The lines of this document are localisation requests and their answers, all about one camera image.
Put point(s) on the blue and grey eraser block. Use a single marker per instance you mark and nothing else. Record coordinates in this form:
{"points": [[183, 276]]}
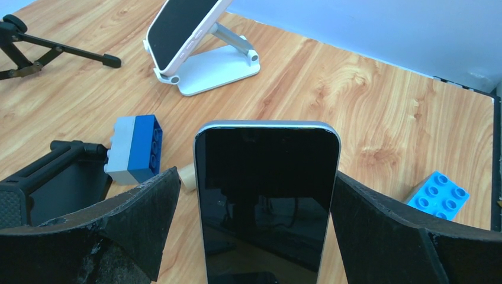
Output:
{"points": [[136, 148]]}

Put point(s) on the phone with pink case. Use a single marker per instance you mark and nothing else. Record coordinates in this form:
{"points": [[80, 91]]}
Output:
{"points": [[178, 27]]}

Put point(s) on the phone with white edge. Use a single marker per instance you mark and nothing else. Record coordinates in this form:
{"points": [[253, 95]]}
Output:
{"points": [[265, 190]]}

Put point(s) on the small wooden cylinder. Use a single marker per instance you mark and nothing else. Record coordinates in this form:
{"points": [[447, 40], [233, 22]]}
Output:
{"points": [[188, 178]]}

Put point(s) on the black clamp phone holder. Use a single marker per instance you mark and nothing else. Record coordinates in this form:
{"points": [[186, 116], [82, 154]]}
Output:
{"points": [[68, 178]]}

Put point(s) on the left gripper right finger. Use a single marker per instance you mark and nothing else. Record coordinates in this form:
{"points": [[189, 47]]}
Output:
{"points": [[383, 240]]}

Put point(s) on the blue lego brick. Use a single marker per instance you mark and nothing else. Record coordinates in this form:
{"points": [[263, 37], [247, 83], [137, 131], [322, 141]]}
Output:
{"points": [[439, 196]]}

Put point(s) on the white phone stand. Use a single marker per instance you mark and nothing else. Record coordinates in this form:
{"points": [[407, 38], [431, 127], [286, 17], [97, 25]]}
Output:
{"points": [[215, 68]]}

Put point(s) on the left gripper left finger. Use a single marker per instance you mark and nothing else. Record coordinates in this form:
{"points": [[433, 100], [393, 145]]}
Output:
{"points": [[118, 240]]}

